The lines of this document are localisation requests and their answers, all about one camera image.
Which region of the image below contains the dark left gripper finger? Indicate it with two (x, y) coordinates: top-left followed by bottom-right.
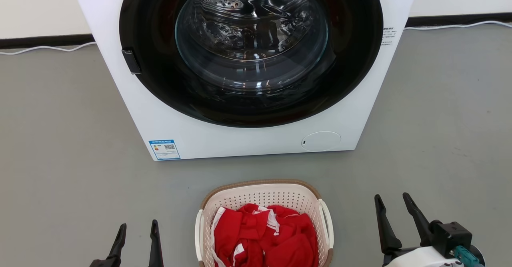
(148, 220), (164, 267)
(90, 223), (127, 267)

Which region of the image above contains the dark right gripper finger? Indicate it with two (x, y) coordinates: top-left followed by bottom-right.
(403, 193), (432, 247)
(375, 195), (402, 254)

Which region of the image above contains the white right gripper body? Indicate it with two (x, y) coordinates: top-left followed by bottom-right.
(382, 245), (485, 267)

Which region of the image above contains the red and white garment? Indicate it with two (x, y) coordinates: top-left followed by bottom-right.
(211, 203), (319, 267)

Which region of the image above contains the cream perforated laundry basket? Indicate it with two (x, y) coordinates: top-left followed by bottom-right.
(195, 179), (334, 267)

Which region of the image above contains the blue energy label sticker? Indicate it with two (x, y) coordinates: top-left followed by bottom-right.
(148, 139), (181, 161)

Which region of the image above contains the round white filter cover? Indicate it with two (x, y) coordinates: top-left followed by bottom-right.
(301, 131), (342, 152)

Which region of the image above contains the white front-load washing machine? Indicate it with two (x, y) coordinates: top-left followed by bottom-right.
(68, 0), (421, 161)

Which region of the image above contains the black round washer door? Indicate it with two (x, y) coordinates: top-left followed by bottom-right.
(119, 0), (384, 128)

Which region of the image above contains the small printed text sticker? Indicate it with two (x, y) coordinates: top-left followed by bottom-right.
(381, 27), (396, 46)

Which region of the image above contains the steel washer drum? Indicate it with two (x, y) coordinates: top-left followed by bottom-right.
(180, 0), (322, 62)

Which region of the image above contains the teal cable connector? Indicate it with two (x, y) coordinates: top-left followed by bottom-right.
(454, 246), (475, 265)

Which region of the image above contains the black door handle latch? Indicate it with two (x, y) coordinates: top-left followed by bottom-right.
(122, 48), (142, 75)

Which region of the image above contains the white floor cable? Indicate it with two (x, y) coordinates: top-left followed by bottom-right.
(0, 42), (96, 56)
(404, 21), (512, 31)

